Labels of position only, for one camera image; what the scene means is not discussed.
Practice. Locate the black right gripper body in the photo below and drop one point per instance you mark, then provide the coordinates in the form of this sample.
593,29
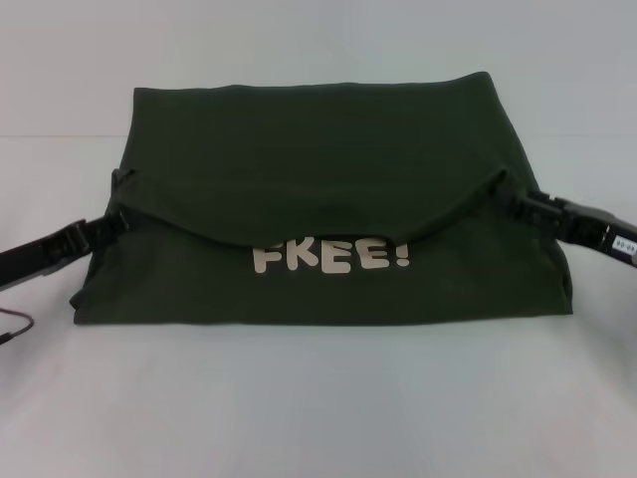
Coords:
597,234

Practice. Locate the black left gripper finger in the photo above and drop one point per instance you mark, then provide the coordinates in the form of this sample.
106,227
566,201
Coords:
102,243
104,225

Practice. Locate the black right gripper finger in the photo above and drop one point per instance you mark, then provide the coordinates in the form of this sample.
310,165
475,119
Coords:
540,198
527,211

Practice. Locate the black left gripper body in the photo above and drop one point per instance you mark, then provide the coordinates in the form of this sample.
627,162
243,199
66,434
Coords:
40,269

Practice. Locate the dark green t-shirt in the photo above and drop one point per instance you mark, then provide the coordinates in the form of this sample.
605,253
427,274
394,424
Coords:
318,149

